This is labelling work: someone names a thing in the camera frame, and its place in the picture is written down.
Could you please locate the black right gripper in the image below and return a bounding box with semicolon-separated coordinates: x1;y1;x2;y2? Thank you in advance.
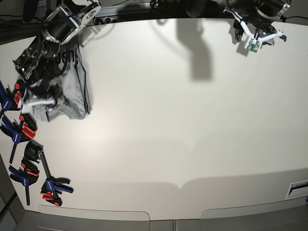
18;69;63;107

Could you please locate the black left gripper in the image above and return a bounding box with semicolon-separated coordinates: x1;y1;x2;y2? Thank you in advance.
224;7;287;46

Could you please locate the grey T-shirt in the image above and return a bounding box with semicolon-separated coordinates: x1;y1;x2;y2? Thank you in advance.
32;45;91;122

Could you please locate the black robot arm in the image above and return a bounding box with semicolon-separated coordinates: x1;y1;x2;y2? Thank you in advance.
224;0;291;53
1;0;101;107

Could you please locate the blue red bar clamp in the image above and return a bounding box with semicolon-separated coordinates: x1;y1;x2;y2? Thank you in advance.
0;79;26;117
24;141;74;206
9;157;39;206
0;113;37;164

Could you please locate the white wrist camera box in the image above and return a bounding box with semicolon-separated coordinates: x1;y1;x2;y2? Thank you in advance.
21;104;32;114
244;37;262;54

